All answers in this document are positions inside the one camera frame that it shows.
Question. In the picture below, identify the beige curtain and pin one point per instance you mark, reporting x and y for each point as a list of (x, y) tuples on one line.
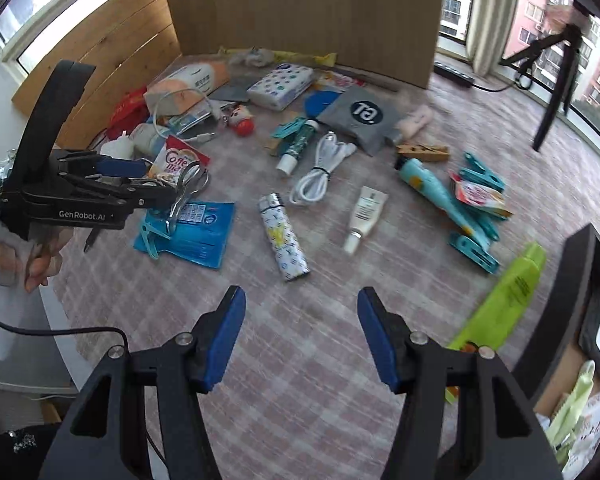
[(492, 15)]

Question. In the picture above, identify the red and white sachet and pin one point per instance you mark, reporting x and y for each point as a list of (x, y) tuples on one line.
[(480, 195)]

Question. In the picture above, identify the white paper packet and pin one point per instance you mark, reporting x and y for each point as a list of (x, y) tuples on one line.
[(597, 425)]

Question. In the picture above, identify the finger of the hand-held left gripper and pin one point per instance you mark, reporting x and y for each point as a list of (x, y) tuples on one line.
[(122, 166), (150, 197)]

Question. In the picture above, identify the white bottle blue label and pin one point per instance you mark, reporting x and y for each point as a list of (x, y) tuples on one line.
[(147, 140)]

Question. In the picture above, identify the red cloth bag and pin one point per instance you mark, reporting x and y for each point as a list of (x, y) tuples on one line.
[(127, 110)]

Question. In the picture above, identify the black tray container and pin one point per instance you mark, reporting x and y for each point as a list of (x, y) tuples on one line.
[(575, 260)]

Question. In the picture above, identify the black tripod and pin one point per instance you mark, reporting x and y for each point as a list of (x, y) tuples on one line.
[(555, 100)]

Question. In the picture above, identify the blue and white small packet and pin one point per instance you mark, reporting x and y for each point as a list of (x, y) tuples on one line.
[(190, 121)]

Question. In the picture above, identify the patterned white lighter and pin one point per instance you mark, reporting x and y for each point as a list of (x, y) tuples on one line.
[(282, 240)]

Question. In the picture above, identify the polka dot tissue pack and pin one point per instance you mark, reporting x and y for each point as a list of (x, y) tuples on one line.
[(280, 85)]

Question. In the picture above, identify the blue round case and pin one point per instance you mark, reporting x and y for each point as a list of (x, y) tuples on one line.
[(320, 102)]

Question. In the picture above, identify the pink plaid tablecloth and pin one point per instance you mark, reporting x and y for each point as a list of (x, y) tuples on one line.
[(300, 310)]

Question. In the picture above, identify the crumpled white plastic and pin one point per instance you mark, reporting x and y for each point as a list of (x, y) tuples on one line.
[(252, 57)]

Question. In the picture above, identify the red and orange snack packet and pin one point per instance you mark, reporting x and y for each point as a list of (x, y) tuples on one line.
[(340, 80)]

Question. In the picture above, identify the pine wood panel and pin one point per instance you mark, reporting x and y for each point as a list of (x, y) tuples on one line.
[(105, 35)]

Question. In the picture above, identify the pink roll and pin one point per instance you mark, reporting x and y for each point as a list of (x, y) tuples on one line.
[(412, 122)]

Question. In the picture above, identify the window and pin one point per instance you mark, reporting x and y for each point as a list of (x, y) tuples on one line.
[(55, 25), (535, 0)]

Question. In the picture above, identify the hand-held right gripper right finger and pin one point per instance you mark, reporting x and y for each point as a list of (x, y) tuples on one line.
[(380, 340)]

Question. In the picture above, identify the coffee creamer sachet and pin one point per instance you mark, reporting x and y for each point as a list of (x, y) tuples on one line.
[(177, 160)]

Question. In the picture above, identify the black power strip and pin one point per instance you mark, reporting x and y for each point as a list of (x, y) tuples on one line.
[(455, 74)]

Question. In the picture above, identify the person's left hand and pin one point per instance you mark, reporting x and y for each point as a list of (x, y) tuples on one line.
[(42, 265)]

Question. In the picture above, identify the long yellow packet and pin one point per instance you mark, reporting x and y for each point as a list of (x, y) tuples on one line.
[(300, 55)]

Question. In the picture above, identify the person's dark floral clothing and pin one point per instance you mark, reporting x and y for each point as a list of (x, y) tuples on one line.
[(10, 455)]

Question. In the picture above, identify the white nozzle bottle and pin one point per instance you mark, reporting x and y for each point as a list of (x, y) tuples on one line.
[(115, 149)]

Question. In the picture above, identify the teal clothespin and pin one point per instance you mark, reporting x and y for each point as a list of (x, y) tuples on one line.
[(285, 129), (490, 227), (472, 252), (482, 172)]

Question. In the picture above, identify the light wooden board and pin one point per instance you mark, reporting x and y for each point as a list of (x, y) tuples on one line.
[(305, 5)]

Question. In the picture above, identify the dark grey flat card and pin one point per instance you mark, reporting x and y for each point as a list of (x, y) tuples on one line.
[(235, 90)]

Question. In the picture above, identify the small white tube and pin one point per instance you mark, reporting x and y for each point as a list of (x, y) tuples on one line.
[(367, 210)]

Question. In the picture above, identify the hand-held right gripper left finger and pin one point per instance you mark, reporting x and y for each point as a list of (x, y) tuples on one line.
[(225, 340)]

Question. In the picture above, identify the wooden clothespin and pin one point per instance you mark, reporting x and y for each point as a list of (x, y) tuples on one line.
[(422, 152)]

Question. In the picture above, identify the blue wet wipes pack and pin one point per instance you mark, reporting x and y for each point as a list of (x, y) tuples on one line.
[(200, 240)]

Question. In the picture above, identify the green and white tube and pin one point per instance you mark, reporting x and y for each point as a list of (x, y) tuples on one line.
[(295, 147)]

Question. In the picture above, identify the black box white label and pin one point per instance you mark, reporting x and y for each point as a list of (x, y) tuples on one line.
[(597, 335)]

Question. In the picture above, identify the grey zip pouch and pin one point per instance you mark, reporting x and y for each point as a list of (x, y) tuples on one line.
[(365, 115)]

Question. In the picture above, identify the pale green plastic strip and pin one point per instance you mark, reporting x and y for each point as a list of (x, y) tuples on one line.
[(577, 395)]

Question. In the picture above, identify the orange and white tissue pack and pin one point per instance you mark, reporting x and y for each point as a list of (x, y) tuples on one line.
[(190, 80)]

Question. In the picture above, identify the teal plastic clip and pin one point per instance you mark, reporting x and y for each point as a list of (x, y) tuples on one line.
[(152, 240)]

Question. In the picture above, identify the teal patterned tube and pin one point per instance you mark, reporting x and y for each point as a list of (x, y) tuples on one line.
[(430, 185)]

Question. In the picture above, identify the lime green tube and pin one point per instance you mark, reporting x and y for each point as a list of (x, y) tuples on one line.
[(510, 295)]

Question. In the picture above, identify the red and white figurine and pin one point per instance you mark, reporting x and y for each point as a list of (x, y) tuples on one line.
[(241, 120)]

